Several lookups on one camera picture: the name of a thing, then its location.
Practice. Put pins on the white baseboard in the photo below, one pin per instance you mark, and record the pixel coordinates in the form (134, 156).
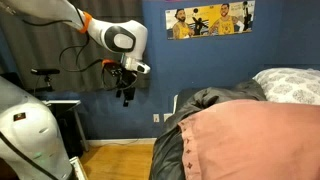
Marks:
(120, 141)

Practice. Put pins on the white wall power outlet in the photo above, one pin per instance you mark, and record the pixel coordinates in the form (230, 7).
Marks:
(156, 118)

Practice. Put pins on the basketball players poster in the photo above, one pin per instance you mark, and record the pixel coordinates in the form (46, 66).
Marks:
(210, 20)

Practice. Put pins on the white framed panel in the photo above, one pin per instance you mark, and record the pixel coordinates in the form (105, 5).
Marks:
(78, 168)

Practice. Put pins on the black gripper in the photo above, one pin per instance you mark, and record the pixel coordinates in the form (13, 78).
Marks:
(129, 85)

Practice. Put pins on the black side table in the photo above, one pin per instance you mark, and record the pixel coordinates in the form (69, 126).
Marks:
(66, 102)

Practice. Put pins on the blank white wall plate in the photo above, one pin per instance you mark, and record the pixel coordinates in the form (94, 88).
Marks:
(167, 116)

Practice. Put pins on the black camera on stand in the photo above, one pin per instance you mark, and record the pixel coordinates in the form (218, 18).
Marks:
(45, 71)

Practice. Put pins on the pink pillow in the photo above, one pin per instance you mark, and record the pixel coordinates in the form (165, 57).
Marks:
(253, 143)

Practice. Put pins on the white bed frame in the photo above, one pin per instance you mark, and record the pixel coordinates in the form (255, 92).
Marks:
(175, 103)

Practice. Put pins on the white grey patterned pillow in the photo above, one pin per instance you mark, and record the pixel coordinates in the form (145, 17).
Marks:
(293, 85)

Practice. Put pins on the black mattress sheet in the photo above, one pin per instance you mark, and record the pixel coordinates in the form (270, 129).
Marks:
(186, 95)

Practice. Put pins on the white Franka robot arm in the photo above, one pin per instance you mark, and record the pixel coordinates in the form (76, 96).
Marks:
(33, 140)

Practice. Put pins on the dark grey duvet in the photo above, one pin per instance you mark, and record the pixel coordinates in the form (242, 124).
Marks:
(166, 150)

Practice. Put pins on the dark grey curtain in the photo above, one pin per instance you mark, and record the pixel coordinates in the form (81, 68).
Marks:
(40, 50)

